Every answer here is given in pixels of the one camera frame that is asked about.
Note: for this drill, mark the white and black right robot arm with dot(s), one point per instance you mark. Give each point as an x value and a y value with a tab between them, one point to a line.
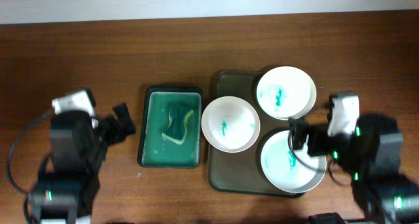
371	155

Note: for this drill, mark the green and yellow sponge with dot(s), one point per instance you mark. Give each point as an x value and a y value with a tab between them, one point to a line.
178	117

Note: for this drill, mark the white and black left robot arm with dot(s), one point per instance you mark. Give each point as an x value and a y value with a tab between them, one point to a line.
67	179

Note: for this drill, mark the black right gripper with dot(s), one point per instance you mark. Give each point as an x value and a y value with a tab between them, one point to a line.
317	133

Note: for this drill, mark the dark green water tray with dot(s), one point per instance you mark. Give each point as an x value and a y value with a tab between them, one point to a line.
154	151

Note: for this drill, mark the white bowl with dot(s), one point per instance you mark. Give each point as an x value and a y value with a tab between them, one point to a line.
230	124
286	92

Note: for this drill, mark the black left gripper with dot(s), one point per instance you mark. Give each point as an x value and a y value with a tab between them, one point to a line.
109	128

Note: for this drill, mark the large dark serving tray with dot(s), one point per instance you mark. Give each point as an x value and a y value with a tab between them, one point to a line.
241	172

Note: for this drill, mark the white plate lower right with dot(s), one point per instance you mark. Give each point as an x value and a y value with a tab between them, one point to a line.
291	171

